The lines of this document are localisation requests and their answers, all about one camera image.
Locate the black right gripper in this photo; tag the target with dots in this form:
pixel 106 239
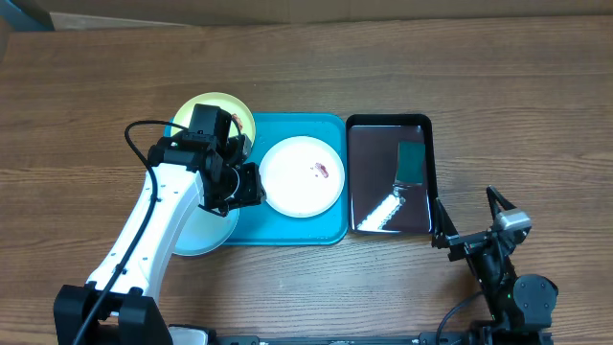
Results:
pixel 446 234

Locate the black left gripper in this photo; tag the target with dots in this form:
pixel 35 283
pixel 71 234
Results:
pixel 253 190

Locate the yellow-green plate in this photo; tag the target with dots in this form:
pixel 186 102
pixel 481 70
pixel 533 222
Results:
pixel 242 121

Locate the white plate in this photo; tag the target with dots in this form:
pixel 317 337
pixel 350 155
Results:
pixel 302 176

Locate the green sponge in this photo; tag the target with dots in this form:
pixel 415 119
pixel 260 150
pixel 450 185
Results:
pixel 410 161

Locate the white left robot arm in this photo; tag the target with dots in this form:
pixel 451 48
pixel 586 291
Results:
pixel 119 302

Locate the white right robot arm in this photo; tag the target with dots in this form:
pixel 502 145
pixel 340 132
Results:
pixel 520 306

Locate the black water tray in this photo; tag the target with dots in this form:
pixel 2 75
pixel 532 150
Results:
pixel 377 205

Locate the light blue plate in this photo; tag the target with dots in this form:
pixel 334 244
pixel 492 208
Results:
pixel 204 232

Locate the cardboard backdrop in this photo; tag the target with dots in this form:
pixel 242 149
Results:
pixel 42 15

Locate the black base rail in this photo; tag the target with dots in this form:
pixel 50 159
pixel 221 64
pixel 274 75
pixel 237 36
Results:
pixel 427 338

